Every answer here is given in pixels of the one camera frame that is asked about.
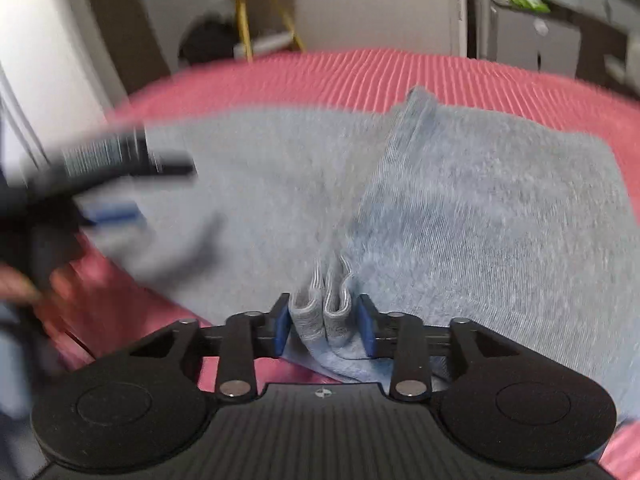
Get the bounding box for white tower fan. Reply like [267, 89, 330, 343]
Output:
[451, 0, 469, 57]

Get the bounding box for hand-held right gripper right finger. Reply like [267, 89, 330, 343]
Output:
[356, 293, 517, 404]

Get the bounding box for grey pants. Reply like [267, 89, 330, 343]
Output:
[75, 85, 632, 422]

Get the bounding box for person's left hand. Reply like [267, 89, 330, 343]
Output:
[0, 260, 76, 311]

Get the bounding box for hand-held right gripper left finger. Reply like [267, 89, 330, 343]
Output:
[129, 293, 292, 404]

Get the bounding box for grey dressing table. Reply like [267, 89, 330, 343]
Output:
[540, 0, 640, 98]

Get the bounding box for grey bedside cabinet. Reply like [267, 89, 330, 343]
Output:
[487, 0, 585, 80]

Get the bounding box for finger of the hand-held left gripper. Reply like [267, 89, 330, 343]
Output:
[75, 201, 147, 229]
[59, 127, 197, 182]

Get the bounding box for yellow-legged side table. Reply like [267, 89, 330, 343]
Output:
[232, 0, 307, 64]

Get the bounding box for black bag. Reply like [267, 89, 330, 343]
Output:
[179, 16, 242, 67]

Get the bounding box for brown door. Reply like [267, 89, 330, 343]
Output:
[65, 0, 172, 97]

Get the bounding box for pink ribbed blanket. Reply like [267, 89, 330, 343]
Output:
[45, 49, 640, 480]

